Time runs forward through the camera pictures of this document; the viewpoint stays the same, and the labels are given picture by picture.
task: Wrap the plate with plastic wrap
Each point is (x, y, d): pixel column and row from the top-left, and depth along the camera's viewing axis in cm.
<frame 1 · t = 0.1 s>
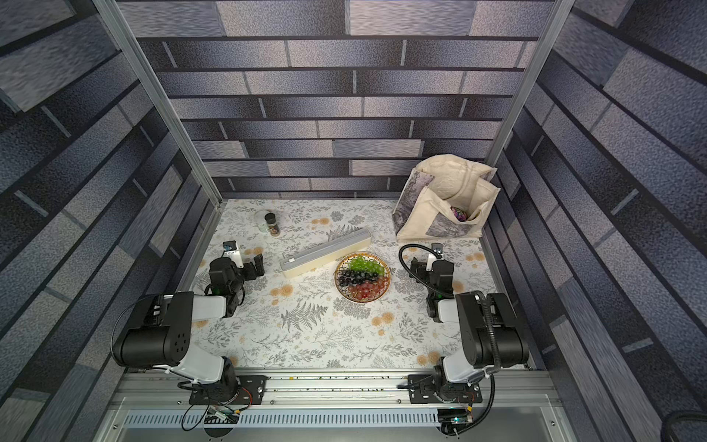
left hand: (248, 253, 94), fingers open
right hand: (429, 257, 94), fingers open
grey plastic wrap dispenser box: (324, 252, 99), point 5 cm above the table
woven plate of grapes: (362, 277, 94), point 4 cm above the table
beige canvas tote bag: (447, 195, 108), point 12 cm above the table
small dark spice jar: (272, 224, 105), point 7 cm above the table

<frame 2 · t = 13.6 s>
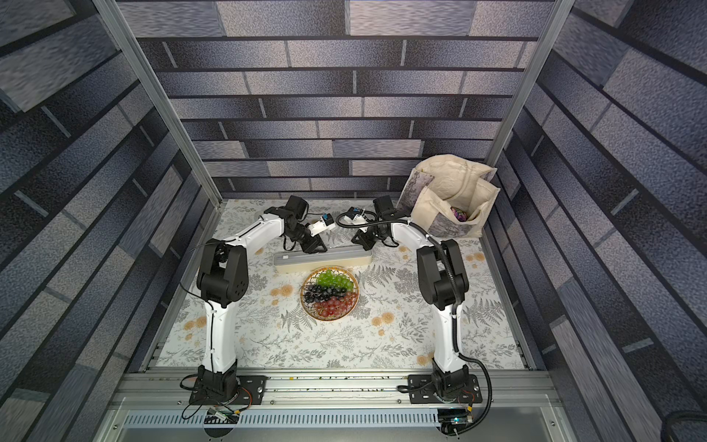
left hand: (322, 241, 99), fingers open
right hand: (355, 236, 99), fingers closed
grey plastic wrap dispenser box: (334, 259, 99), point 4 cm above the table
woven plate of grapes: (330, 293, 89), point 5 cm above the table
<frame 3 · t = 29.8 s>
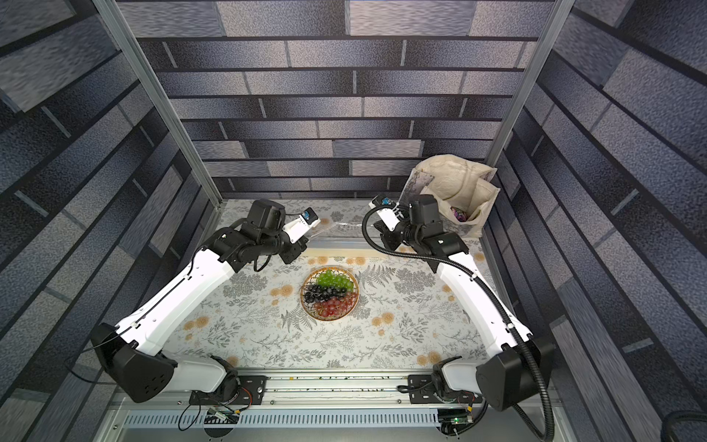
left hand: (304, 235, 75), fingers closed
right hand: (376, 220, 77), fingers closed
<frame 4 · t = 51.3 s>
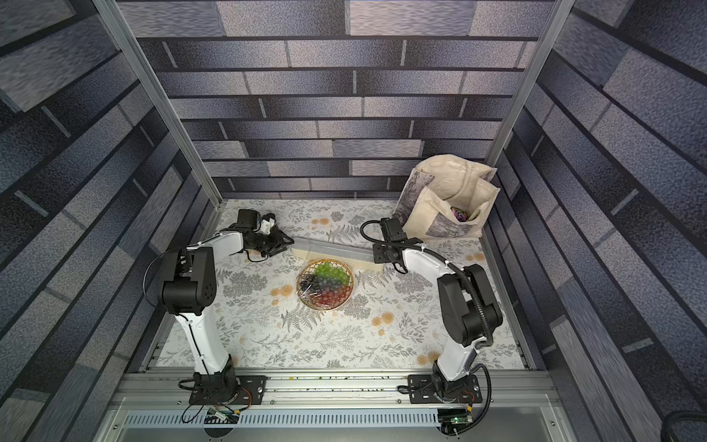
left hand: (289, 240, 100), fingers open
right hand: (383, 249, 96), fingers open
grey plastic wrap dispenser box: (343, 249, 99), point 6 cm above the table
